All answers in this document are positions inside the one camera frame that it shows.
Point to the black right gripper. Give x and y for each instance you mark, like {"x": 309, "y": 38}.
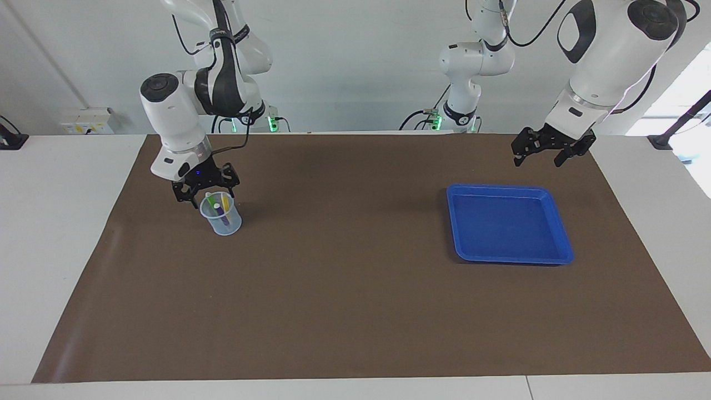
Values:
{"x": 206, "y": 175}

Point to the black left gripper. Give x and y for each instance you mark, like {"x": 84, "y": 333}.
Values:
{"x": 558, "y": 136}

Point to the green highlighter pen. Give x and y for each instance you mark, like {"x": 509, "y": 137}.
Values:
{"x": 211, "y": 201}

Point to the yellow highlighter pen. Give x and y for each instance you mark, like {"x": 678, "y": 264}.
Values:
{"x": 225, "y": 201}

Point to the purple highlighter pen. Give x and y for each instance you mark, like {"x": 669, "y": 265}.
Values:
{"x": 223, "y": 215}

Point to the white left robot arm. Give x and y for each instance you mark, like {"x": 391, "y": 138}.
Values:
{"x": 611, "y": 55}

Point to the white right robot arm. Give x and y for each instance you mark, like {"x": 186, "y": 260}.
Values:
{"x": 172, "y": 111}

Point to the translucent plastic cup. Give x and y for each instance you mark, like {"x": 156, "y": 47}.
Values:
{"x": 230, "y": 225}

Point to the blue plastic tray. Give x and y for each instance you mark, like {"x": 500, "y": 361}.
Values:
{"x": 511, "y": 228}

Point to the black clamp stand pole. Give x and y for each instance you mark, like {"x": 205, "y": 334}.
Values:
{"x": 680, "y": 122}

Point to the brown table mat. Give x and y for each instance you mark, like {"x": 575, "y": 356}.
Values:
{"x": 355, "y": 289}

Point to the white wall socket box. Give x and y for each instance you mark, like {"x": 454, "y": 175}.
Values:
{"x": 86, "y": 121}

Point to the black table clamp mount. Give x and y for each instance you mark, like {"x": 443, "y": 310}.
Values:
{"x": 11, "y": 140}

